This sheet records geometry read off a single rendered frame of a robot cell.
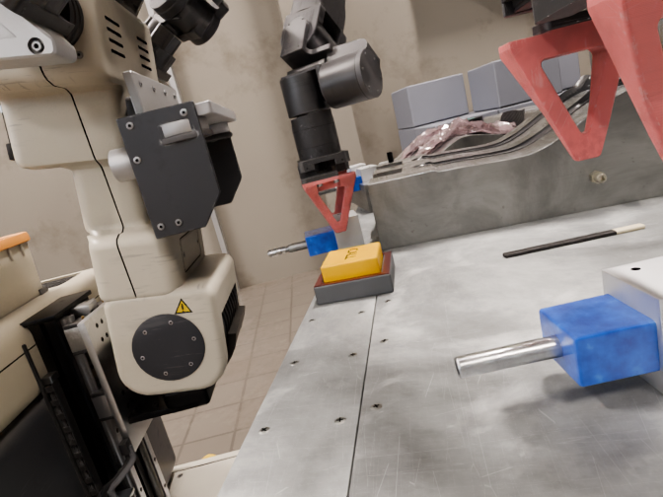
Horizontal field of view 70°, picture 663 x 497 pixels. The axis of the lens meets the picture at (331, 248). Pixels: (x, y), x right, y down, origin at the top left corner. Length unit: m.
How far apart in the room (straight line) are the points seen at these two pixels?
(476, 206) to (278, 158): 2.94
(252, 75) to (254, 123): 0.32
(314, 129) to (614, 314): 0.43
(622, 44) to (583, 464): 0.17
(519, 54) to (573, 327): 0.15
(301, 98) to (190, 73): 3.00
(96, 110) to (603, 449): 0.67
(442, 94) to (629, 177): 2.47
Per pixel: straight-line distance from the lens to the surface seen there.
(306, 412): 0.32
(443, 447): 0.27
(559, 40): 0.31
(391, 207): 0.62
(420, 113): 3.03
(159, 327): 0.73
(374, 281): 0.47
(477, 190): 0.62
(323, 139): 0.62
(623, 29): 0.21
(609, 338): 0.27
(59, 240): 3.97
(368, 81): 0.59
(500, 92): 2.80
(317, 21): 0.66
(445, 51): 3.71
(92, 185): 0.76
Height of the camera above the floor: 0.97
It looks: 13 degrees down
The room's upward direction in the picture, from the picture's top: 14 degrees counter-clockwise
